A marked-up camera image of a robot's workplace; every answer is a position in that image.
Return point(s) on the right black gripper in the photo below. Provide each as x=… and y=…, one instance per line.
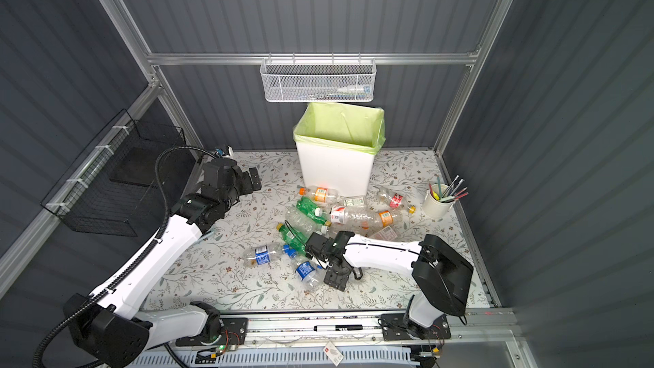
x=335, y=281

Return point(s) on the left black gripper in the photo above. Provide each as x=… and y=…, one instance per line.
x=244, y=181

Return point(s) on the square bottle pink label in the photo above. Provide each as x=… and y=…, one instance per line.
x=386, y=234

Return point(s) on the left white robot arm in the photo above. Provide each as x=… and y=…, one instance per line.
x=108, y=323

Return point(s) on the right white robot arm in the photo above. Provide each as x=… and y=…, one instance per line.
x=443, y=276

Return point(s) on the white trash bin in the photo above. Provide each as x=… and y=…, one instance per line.
x=347, y=171

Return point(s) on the green bin liner bag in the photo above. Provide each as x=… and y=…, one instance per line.
x=343, y=126

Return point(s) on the blue label bottle bottom centre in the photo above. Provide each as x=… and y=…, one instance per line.
x=310, y=275

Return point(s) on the blue label bottle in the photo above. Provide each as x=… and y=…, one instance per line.
x=310, y=275
x=265, y=254

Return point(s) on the green soda bottle lower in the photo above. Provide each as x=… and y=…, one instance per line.
x=293, y=237

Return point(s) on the green soda bottle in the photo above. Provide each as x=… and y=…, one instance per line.
x=293, y=237
x=312, y=211

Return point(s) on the large clear crumpled bottle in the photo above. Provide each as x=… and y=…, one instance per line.
x=303, y=223

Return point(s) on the red white carton label bottle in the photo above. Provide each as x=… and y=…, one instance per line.
x=354, y=216

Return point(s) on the clear bottle orange label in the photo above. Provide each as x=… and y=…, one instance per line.
x=377, y=220

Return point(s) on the green soda bottle upper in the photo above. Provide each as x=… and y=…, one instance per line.
x=312, y=211

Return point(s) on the orange label orange cap bottle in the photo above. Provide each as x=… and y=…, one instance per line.
x=321, y=195

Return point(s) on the blue label bottle centre left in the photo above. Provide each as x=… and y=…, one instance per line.
x=265, y=254

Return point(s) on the black marker pen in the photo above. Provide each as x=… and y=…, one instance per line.
x=338, y=328

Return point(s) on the red label yellow cap bottle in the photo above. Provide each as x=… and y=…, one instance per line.
x=394, y=200

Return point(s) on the white red tag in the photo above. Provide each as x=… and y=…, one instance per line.
x=333, y=354

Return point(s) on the white pencil cup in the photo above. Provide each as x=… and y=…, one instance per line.
x=435, y=208

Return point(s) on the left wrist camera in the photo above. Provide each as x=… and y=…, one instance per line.
x=224, y=151

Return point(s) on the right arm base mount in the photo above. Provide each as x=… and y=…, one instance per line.
x=398, y=327

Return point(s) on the black wire basket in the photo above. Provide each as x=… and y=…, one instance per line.
x=122, y=188

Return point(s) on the white wire mesh basket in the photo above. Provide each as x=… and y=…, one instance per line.
x=331, y=82

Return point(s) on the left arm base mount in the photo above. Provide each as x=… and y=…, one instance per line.
x=229, y=332

